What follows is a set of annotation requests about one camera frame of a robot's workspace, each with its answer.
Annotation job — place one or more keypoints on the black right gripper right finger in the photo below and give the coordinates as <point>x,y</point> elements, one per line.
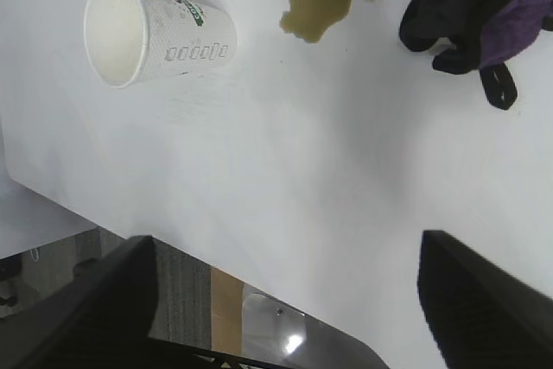
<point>484,308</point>

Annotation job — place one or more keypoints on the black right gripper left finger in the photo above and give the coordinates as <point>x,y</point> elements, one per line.
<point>86,308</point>

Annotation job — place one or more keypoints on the white Coffee Star paper cup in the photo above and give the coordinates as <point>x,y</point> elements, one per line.
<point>186,40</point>

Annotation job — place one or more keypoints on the black and purple cloth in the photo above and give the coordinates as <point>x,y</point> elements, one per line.
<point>453,6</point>

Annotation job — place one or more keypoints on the brown wooden board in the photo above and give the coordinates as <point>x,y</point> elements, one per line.
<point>224,308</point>

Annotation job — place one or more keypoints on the grey shiny metal plate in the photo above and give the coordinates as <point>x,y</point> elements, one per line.
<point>268,321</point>

